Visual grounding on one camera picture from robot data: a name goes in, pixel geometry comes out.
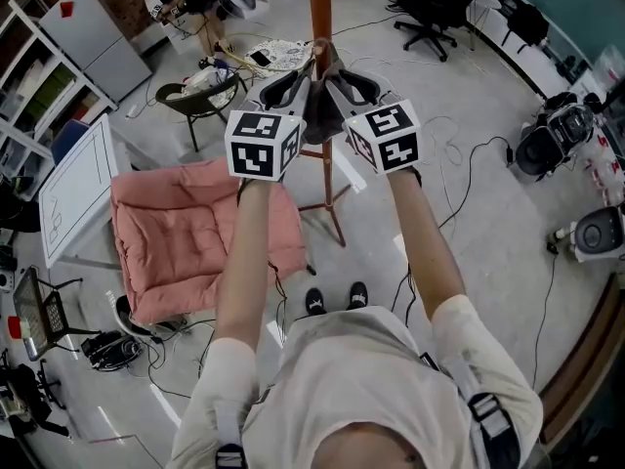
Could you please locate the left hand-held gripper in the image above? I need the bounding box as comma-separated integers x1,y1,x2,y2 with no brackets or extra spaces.
225,49,323,183

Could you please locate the black metal mesh rack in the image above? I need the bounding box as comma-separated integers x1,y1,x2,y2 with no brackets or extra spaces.
11,265,103,362

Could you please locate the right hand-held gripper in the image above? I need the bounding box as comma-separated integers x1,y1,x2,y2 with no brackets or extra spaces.
323,68,423,176

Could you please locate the person's left harness strap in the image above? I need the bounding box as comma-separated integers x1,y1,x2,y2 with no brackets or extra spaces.
213,402,249,469

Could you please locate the orange wooden coat rack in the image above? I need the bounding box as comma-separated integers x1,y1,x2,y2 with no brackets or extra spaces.
296,0,388,249

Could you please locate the round patterned table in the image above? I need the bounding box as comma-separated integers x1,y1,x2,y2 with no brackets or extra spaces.
241,38,314,73

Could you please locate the person's left forearm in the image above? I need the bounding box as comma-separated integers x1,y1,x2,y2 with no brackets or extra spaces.
213,178,275,347

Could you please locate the pink cushioned chair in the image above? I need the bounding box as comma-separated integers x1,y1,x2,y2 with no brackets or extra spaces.
109,157,317,332

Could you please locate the black cable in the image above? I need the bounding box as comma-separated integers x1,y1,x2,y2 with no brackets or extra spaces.
436,135,515,230

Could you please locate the red cup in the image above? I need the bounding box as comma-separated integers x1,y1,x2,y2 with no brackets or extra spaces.
6,315,32,342

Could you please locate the person's right forearm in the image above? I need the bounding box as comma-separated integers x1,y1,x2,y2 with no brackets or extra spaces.
387,165,468,322

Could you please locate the grey refrigerator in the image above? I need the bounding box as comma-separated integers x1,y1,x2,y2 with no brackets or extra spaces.
38,0,153,105

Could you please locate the brown-grey cap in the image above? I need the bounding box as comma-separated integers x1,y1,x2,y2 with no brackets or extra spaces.
301,38,356,147

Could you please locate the black device on floor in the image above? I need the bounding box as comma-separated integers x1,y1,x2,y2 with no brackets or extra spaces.
79,328,144,373

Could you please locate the black and white round machine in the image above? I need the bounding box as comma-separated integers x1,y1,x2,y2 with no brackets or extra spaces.
514,91,598,184

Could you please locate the person's black shoe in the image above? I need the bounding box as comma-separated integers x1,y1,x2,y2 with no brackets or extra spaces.
304,286,328,318
346,280,370,312

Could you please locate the white machine with black face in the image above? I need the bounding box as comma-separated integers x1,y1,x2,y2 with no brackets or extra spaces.
569,204,625,264

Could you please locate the black office chair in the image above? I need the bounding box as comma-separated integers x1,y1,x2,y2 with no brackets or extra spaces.
392,0,471,64

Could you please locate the person's right harness strap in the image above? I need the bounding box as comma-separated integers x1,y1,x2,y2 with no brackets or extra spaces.
441,354,522,469

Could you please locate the person's harness strap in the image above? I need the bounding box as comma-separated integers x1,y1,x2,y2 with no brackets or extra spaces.
213,402,249,469
441,354,522,469

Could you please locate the black backpack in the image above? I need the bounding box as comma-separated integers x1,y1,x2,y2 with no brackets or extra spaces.
501,1,552,56

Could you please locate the person's white shirt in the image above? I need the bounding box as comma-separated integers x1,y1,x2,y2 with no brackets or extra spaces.
165,293,545,469

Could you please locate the brown wooden counter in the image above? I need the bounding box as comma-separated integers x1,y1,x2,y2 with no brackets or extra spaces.
535,271,625,451

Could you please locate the person's right black shoe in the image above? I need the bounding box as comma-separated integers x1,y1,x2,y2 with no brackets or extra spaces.
346,280,370,312

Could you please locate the white board with drawn lines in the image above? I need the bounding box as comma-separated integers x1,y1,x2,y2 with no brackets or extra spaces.
37,112,120,270

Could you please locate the white shelf unit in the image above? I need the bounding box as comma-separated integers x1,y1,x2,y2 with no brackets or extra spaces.
0,0,119,200

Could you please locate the dark wicker chair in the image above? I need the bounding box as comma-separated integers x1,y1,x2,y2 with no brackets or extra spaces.
154,70,249,153

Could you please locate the person's left black shoe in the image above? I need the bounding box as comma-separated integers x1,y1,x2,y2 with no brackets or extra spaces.
304,286,328,318

